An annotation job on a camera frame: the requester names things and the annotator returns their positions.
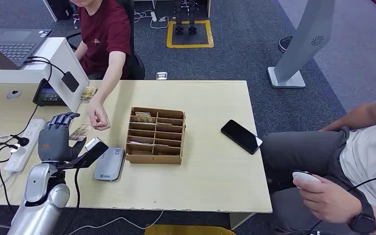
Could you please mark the long white power strip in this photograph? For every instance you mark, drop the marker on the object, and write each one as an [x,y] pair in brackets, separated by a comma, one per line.
[29,139]

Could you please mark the grey card reader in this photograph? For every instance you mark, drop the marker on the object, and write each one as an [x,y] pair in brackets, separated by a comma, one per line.
[108,163]

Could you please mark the wide yellow floor tape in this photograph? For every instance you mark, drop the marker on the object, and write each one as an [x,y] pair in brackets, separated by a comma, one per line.
[188,231]

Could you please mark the person's left hand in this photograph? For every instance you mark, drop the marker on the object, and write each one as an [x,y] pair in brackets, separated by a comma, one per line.
[98,115]
[330,202]

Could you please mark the round grey desk grommet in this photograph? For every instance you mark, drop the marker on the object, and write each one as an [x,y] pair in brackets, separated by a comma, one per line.
[14,94]

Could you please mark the brown slotted card organizer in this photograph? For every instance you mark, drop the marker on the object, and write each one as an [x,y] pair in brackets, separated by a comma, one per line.
[155,159]

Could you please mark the small white power strip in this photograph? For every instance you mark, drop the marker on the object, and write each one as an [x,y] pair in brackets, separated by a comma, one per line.
[154,16]

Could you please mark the white handheld remote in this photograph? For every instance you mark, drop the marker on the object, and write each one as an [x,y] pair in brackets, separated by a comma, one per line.
[304,177]

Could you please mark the patterned ID card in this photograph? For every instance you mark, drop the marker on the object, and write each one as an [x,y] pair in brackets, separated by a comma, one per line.
[80,132]

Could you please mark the stack of patterned cards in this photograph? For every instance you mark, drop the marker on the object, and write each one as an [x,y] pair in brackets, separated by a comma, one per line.
[89,94]

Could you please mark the silver floor socket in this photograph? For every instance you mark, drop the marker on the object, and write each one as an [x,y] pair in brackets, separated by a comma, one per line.
[161,76]

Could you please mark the black power adapter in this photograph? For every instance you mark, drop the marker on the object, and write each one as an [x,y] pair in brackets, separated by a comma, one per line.
[70,81]

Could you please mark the person's right forearm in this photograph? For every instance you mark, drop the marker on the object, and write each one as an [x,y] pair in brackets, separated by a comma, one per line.
[81,52]
[353,118]

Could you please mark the white counter riser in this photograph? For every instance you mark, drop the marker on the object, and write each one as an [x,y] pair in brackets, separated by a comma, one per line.
[61,55]

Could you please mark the person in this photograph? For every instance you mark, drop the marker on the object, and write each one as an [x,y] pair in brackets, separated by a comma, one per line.
[304,152]
[103,35]

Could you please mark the black smartphone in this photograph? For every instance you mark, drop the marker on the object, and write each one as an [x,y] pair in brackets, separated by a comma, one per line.
[240,136]

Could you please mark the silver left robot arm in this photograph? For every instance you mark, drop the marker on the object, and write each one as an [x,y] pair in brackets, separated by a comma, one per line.
[42,186]

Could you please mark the pale card in organizer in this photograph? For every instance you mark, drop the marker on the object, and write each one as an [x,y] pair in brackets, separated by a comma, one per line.
[139,142]

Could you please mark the dark grey laptop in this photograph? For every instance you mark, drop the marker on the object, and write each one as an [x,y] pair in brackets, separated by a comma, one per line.
[13,48]

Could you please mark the black round base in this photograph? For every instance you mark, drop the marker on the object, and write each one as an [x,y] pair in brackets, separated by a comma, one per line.
[284,44]

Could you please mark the yellow floor tape square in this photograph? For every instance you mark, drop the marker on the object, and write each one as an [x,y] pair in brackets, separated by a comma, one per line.
[189,45]

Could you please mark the white desk frame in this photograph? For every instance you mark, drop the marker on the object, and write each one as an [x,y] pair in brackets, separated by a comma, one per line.
[209,9]

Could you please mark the patterned cards in organizer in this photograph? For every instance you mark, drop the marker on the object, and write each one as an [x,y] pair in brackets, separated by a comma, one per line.
[143,117]

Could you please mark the black wristwatch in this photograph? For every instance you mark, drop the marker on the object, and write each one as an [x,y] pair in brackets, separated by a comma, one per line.
[363,222]

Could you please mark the black cabinet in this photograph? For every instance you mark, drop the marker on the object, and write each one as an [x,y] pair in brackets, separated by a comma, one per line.
[60,9]

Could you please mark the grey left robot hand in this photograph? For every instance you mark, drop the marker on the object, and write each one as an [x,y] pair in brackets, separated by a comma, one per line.
[53,142]

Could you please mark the grey kiosk stand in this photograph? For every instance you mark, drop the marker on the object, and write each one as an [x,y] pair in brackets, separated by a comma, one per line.
[304,32]

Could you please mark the black robot legs stand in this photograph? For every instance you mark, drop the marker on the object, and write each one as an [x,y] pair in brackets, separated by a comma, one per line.
[179,29]

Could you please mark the black tablet terminal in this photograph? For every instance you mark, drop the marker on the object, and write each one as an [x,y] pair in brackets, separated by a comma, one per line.
[47,95]

